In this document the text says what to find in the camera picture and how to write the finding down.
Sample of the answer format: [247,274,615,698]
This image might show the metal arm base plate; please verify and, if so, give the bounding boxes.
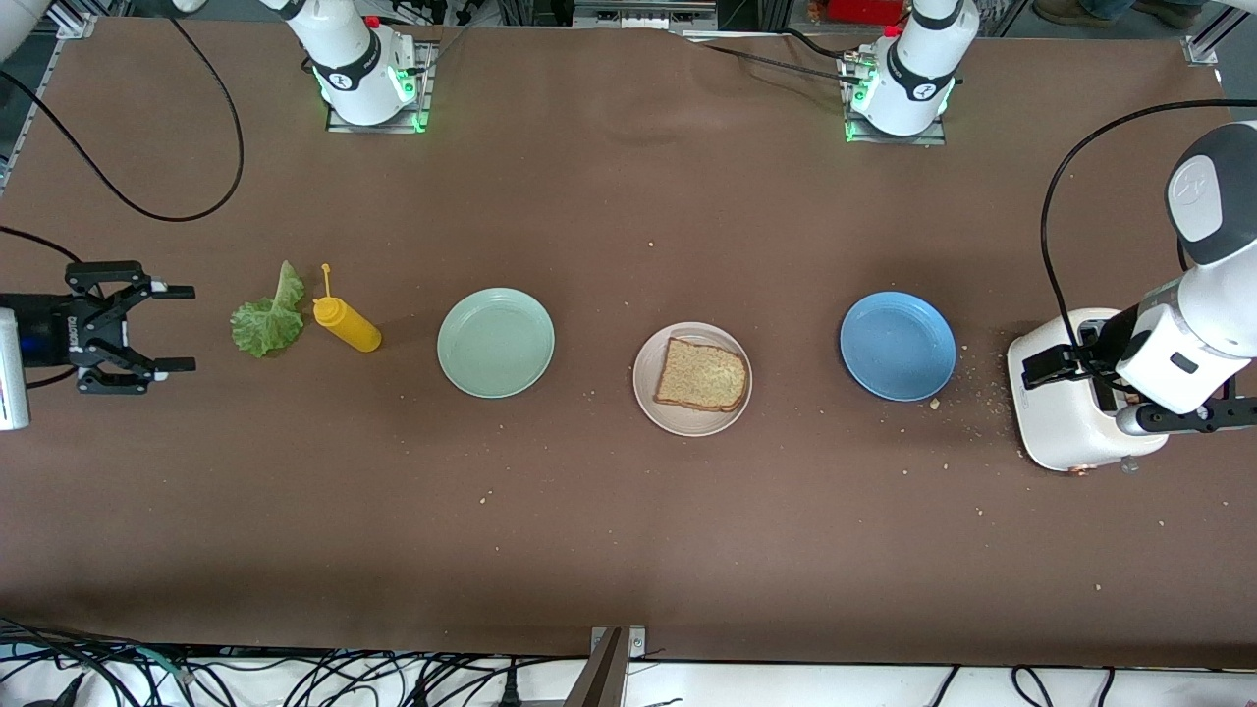
[326,39,438,134]
[840,49,949,146]

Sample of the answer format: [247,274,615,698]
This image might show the brown table cover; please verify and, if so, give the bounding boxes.
[0,18,1257,669]

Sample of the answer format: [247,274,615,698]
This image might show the white toaster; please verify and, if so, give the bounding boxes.
[1006,307,1172,476]

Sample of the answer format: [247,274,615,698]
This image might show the beige plate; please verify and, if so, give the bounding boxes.
[632,322,755,439]

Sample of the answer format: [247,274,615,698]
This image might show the grey metal strut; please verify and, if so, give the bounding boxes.
[563,628,627,707]

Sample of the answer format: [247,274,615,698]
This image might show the person in blue jeans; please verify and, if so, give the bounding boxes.
[1031,0,1204,28]

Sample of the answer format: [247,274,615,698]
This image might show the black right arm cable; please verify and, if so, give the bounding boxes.
[0,18,246,389]

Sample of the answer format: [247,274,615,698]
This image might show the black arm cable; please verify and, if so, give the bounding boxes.
[1040,98,1257,356]
[0,18,246,389]

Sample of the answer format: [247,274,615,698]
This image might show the grey metal equipment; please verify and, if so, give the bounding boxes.
[573,0,720,30]

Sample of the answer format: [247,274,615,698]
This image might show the blue plate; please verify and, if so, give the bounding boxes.
[839,291,957,403]

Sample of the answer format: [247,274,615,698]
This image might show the green lettuce leaf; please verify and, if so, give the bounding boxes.
[230,259,307,358]

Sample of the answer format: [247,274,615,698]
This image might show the black base cable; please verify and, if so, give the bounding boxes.
[687,27,865,84]

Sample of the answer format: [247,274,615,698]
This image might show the yellow mustard squeeze bottle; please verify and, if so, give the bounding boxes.
[312,263,382,353]

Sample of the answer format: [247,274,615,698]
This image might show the silver corner bracket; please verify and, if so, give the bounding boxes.
[589,625,647,661]

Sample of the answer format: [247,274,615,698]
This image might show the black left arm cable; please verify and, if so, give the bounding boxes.
[1040,98,1257,356]

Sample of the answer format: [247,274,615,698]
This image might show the light green plate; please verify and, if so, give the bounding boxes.
[436,287,557,400]

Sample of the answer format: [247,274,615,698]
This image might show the red box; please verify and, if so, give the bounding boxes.
[825,0,909,26]

